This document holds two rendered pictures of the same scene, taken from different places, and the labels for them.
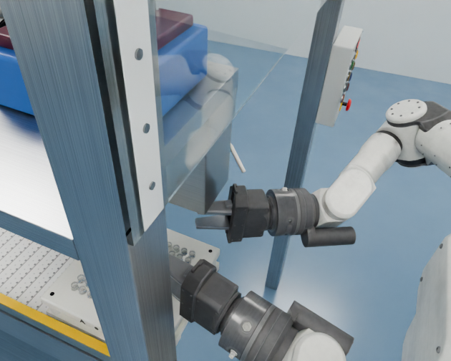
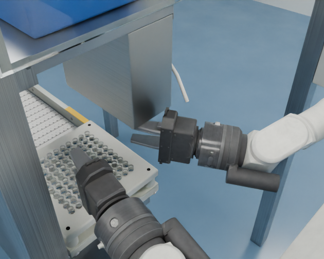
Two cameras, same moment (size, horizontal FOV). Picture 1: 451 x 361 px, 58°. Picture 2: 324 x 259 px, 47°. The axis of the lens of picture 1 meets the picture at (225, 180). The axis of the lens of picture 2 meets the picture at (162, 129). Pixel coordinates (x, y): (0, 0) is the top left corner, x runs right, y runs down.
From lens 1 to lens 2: 0.23 m
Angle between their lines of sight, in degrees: 17
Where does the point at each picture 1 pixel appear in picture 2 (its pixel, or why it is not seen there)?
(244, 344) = (108, 237)
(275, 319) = (142, 224)
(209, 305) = (92, 197)
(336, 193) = (264, 136)
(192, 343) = not seen: outside the picture
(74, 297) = not seen: hidden behind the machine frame
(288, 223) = (209, 154)
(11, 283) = not seen: outside the picture
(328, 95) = not seen: outside the picture
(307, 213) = (230, 149)
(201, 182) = (129, 96)
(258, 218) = (184, 144)
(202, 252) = (141, 168)
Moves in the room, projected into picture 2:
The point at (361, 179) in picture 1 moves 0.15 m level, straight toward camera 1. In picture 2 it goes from (297, 128) to (246, 170)
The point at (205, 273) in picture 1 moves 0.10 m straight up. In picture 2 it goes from (95, 169) to (87, 119)
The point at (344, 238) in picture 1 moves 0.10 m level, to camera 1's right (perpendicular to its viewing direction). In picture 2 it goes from (266, 183) to (323, 200)
